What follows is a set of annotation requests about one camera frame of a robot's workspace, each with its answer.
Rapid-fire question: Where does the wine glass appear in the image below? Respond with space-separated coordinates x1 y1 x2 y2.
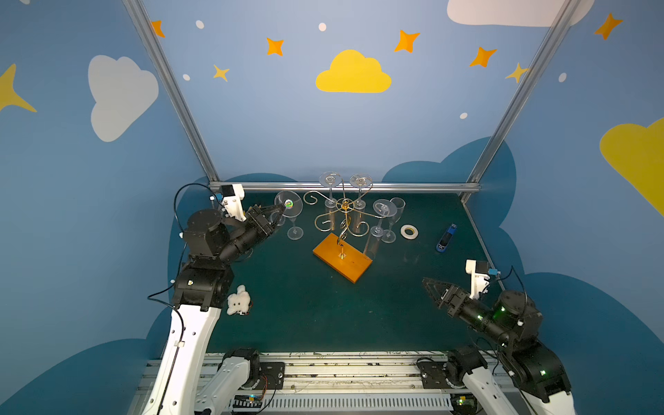
285 207 304 240
319 171 342 211
349 174 374 211
381 197 406 244
364 199 397 260
274 190 304 219

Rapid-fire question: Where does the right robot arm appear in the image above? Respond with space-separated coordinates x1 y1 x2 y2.
423 278 576 414

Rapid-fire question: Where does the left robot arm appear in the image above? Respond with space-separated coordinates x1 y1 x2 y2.
143 205 285 414

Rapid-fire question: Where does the white tape roll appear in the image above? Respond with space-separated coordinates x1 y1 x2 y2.
400 224 419 240

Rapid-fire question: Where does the white plush toy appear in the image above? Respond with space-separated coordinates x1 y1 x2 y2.
227 285 252 316

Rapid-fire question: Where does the right circuit board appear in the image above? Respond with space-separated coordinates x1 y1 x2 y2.
451 394 478 415

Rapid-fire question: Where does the circuit board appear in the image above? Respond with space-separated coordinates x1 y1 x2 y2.
451 394 478 415
230 395 268 413

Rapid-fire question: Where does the left circuit board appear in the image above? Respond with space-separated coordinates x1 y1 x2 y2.
230 395 268 413

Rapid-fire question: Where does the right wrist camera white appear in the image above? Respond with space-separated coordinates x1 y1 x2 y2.
465 259 501 299

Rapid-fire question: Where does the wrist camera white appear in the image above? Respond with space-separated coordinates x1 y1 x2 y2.
217 183 247 221
465 259 501 299

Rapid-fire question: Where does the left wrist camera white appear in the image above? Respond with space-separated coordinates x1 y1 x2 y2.
217 183 247 221

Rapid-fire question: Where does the aluminium frame back bar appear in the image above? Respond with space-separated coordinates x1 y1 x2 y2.
208 181 482 195

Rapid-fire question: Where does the gold wire glass rack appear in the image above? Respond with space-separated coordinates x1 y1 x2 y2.
304 173 379 284

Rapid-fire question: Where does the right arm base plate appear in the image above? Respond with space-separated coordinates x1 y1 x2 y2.
415 358 465 389

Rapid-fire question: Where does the aluminium rail base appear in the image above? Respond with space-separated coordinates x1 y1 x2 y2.
130 351 531 414

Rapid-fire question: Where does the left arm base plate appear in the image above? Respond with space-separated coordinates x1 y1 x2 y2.
241 362 285 390

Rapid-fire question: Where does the aluminium frame left post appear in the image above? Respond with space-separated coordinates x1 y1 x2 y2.
123 0 221 191

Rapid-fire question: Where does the aluminium frame post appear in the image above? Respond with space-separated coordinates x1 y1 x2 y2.
123 0 221 191
466 0 582 192

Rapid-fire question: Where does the aluminium frame right post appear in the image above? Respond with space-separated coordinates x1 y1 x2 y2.
466 0 582 192

